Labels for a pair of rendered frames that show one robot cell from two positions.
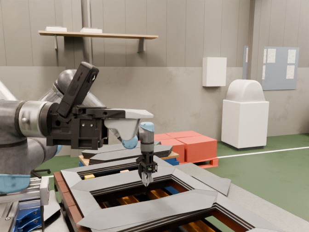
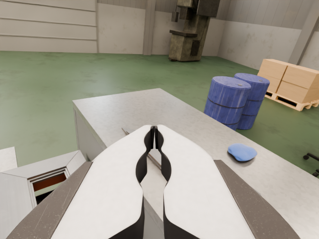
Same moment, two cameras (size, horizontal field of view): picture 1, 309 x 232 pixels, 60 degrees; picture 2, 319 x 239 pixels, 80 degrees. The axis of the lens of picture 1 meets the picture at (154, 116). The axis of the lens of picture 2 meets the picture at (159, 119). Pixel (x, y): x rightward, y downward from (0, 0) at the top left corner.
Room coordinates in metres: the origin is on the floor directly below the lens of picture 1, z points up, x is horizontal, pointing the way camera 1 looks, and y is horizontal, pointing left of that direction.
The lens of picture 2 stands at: (0.53, 0.12, 1.52)
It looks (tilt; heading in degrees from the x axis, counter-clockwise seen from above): 29 degrees down; 258
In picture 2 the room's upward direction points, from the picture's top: 8 degrees clockwise
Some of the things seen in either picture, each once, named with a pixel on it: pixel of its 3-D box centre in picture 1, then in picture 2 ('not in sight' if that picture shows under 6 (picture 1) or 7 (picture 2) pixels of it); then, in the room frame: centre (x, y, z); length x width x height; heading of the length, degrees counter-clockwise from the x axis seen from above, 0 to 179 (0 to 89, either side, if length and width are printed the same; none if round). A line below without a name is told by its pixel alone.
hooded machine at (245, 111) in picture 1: (245, 113); not in sight; (5.33, -1.83, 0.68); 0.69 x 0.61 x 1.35; 108
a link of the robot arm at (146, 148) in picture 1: (147, 146); not in sight; (1.41, 0.04, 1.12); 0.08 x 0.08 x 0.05
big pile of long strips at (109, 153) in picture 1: (128, 152); not in sight; (2.29, 0.22, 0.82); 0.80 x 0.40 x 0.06; 118
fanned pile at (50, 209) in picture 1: (48, 208); not in sight; (1.53, 0.65, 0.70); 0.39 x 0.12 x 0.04; 28
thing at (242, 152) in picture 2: not in sight; (241, 151); (0.05, -0.44, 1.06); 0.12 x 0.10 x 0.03; 31
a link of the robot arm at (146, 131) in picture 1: (146, 132); not in sight; (1.41, 0.04, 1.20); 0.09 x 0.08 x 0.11; 98
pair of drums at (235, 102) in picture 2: not in sight; (234, 104); (-1.18, -2.44, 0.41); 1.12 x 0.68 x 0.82; 17
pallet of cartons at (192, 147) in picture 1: (174, 150); not in sight; (4.28, -0.33, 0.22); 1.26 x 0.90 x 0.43; 107
